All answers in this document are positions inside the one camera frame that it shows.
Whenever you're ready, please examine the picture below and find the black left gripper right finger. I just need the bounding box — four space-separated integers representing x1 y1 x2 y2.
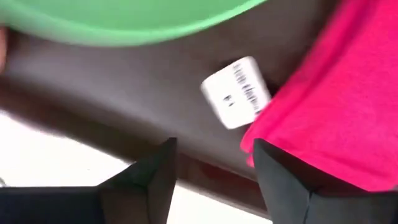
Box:
252 138 398 224

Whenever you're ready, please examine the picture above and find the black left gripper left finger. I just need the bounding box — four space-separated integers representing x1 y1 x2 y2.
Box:
0 137 178 224

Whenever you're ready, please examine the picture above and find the red cloth napkin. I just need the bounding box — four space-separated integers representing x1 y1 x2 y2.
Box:
239 0 398 192

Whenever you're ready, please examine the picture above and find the green plate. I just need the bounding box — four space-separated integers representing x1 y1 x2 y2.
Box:
0 0 268 47

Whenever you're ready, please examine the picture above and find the dark brown serving tray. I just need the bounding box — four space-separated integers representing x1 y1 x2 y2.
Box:
0 0 340 218

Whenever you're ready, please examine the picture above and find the white barcode label tag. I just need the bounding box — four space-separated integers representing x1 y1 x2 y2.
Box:
200 55 272 130

